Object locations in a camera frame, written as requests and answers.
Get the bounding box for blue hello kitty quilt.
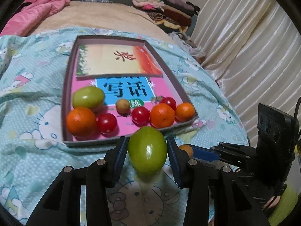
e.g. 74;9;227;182
1;27;248;223

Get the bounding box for pink workbook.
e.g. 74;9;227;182
62;75;193;146

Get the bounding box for green mango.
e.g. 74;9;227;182
128;126;167;176
72;86;105;111

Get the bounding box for orange tangerine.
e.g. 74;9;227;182
175;103;195;122
150;103;175;129
66;107;97;138

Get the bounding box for white crumpled cloth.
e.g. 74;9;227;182
169;32;207;64

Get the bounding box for pink quilt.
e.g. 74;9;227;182
1;0;72;36

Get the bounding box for cherry tomato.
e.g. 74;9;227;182
160;97;176;111
97;113;117;134
132;107;150;126

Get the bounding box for beige bed blanket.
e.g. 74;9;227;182
27;2;173;43

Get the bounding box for pile of folded clothes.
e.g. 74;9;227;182
132;0;201;34

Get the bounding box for orange cream book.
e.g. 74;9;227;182
76;44;163;79

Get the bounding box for cream curtain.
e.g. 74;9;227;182
192;0;300;145

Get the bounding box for brown longan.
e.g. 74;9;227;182
115;98;131;114
179;144;193;158

